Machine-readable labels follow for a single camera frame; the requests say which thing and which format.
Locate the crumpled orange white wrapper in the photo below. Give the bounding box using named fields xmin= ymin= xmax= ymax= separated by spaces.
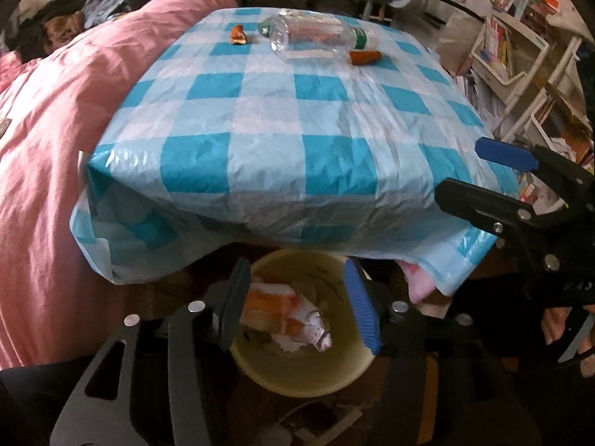
xmin=239 ymin=281 xmax=333 ymax=354

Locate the person's right hand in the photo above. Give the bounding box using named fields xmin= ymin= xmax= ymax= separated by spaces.
xmin=541 ymin=304 xmax=595 ymax=364

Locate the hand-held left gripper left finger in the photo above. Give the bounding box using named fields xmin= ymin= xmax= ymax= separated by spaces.
xmin=49 ymin=256 xmax=254 ymax=446

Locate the brown cloth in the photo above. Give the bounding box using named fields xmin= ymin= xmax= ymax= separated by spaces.
xmin=44 ymin=15 xmax=84 ymax=45

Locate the pink cloth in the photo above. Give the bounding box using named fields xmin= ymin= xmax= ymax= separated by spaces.
xmin=397 ymin=260 xmax=442 ymax=303

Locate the white bookshelf with books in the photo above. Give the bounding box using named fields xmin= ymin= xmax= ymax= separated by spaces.
xmin=467 ymin=0 xmax=595 ymax=168

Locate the blue checkered plastic tablecloth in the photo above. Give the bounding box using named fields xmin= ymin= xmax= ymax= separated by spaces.
xmin=70 ymin=7 xmax=519 ymax=295

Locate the clear plastic bottle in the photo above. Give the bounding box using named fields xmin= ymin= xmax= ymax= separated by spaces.
xmin=258 ymin=9 xmax=379 ymax=62

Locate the cream round waste bin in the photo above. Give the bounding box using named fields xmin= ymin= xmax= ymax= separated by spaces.
xmin=228 ymin=248 xmax=377 ymax=398

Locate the pink blanket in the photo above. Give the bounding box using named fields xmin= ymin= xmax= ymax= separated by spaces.
xmin=0 ymin=0 xmax=238 ymax=370

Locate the pile of dark clothes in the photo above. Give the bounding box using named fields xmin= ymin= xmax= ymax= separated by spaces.
xmin=9 ymin=0 xmax=219 ymax=56

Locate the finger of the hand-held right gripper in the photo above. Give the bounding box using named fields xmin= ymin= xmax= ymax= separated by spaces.
xmin=475 ymin=137 xmax=595 ymax=207
xmin=434 ymin=177 xmax=575 ymax=242

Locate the long orange peel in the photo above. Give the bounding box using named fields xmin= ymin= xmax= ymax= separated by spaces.
xmin=348 ymin=49 xmax=383 ymax=66

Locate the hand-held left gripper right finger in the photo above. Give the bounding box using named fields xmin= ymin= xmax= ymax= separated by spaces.
xmin=344 ymin=256 xmax=544 ymax=446

